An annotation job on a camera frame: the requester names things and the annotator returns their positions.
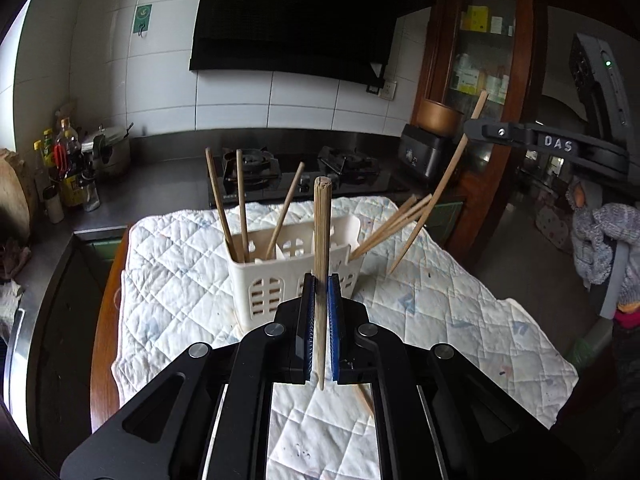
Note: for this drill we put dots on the light wooden chopstick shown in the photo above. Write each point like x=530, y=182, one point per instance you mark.
x=322, y=226

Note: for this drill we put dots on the chopstick in holder leaning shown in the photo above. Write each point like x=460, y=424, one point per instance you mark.
x=284, y=210

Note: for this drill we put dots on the black range hood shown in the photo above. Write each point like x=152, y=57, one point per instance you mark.
x=347, y=40

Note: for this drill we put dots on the chopstick in holder rightmost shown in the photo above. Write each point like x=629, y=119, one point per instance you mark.
x=403, y=221

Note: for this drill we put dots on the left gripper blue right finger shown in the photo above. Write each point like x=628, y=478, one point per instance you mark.
x=334, y=297

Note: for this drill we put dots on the small white cup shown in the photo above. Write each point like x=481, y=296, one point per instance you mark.
x=52, y=201

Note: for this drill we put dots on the chopstick in holder right pair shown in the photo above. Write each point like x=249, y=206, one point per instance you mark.
x=412, y=200

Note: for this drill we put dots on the white wall socket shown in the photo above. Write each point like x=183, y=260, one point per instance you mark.
x=388, y=91

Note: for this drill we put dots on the silver pressure cooker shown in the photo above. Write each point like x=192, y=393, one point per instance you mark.
x=108, y=150

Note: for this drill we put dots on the black gas stove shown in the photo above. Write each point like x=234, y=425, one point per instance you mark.
x=268, y=178

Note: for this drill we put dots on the copper coloured pot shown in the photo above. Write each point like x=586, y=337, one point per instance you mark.
x=438, y=118

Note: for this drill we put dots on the yellow oil bottle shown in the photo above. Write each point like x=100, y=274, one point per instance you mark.
x=45, y=165

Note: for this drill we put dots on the dark brown wooden chopstick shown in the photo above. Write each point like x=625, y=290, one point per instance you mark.
x=466, y=235

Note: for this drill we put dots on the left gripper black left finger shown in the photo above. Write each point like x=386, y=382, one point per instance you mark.
x=304, y=341

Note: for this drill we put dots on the dark soy sauce bottle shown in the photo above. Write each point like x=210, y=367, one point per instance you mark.
x=68, y=160

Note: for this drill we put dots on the chopstick in holder far left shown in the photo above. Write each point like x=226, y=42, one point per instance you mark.
x=213, y=180

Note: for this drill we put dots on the green wall hook sticker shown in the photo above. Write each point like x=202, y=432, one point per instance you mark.
x=142, y=18

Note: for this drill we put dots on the cream plastic chopstick holder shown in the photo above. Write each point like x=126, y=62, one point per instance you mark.
x=259, y=285

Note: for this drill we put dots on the grey knitted gloved hand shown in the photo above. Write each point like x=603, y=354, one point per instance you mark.
x=605, y=239

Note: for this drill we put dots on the round wooden cutting board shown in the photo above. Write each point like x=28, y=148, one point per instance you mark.
x=18, y=195

